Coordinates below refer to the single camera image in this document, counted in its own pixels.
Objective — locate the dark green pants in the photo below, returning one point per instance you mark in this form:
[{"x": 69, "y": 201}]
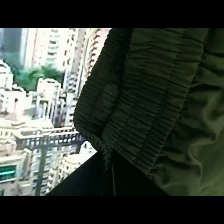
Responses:
[{"x": 156, "y": 100}]

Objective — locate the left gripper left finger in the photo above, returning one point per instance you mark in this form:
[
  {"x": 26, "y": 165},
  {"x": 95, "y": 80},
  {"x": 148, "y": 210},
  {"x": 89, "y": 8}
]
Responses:
[{"x": 85, "y": 180}]

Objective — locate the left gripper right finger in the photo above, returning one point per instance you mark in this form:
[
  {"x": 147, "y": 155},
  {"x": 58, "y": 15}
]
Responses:
[{"x": 135, "y": 181}]

